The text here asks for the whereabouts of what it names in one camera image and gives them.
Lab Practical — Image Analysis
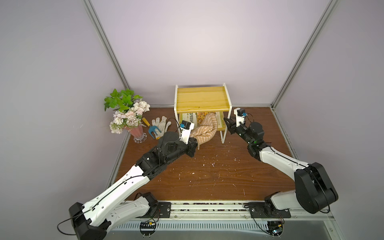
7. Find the yellow handled blue tool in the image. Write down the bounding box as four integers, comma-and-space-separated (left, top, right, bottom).
142, 118, 162, 139

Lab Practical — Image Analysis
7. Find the flower bouquet in pink vase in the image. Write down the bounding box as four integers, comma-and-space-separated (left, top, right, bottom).
104, 89, 151, 144

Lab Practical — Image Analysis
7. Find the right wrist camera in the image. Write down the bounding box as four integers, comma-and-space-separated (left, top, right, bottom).
234, 108, 247, 127

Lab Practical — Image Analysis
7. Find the white work glove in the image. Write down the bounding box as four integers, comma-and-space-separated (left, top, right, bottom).
152, 116, 172, 140

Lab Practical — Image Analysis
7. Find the right circuit board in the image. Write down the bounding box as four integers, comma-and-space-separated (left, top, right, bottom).
267, 221, 284, 237

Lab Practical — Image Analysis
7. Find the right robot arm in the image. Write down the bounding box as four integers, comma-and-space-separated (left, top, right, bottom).
224, 118, 339, 214

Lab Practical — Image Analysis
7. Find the left circuit board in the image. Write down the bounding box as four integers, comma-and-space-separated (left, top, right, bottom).
139, 221, 157, 238

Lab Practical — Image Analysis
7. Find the aluminium mounting rail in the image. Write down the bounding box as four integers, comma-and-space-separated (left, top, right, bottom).
113, 200, 335, 222

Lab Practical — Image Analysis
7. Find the circuit board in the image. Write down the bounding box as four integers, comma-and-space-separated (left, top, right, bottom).
139, 221, 157, 238
267, 221, 284, 237

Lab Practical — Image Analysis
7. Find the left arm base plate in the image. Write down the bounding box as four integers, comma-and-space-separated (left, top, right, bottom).
142, 202, 172, 219

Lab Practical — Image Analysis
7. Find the yellow white bookshelf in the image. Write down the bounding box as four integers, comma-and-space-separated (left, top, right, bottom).
173, 83, 233, 145

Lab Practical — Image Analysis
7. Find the colourful picture book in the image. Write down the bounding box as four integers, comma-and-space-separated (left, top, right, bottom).
179, 112, 225, 130

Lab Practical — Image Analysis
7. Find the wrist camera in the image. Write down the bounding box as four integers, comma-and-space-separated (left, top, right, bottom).
234, 108, 247, 127
179, 120, 195, 145

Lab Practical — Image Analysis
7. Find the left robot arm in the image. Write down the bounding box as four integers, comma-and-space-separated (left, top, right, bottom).
68, 132, 198, 240

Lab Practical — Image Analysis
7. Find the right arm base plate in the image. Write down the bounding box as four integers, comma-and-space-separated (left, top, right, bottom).
247, 202, 291, 219

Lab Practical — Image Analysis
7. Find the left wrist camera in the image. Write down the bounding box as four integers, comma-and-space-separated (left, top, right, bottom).
179, 120, 195, 145

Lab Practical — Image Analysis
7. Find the striped beige cloth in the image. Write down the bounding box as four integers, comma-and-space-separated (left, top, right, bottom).
190, 112, 218, 149

